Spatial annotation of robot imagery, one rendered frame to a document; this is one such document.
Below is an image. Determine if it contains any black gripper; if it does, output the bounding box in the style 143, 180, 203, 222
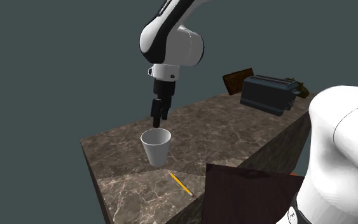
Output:
150, 78, 177, 129

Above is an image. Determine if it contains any white paper cup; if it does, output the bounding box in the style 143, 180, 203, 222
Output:
140, 127, 172, 168

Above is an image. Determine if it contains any dark maroon robot stand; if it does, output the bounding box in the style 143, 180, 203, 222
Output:
202, 163, 305, 224

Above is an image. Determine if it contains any olive green lumpy object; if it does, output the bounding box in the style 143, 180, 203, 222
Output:
285, 78, 310, 99

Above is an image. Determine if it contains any brown wooden board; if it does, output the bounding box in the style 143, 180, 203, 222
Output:
222, 67, 255, 96

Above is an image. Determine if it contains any yellow pencil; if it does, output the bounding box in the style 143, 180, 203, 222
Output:
169, 172, 196, 199

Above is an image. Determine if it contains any dark blue toaster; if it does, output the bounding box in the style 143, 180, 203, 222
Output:
239, 74, 302, 117

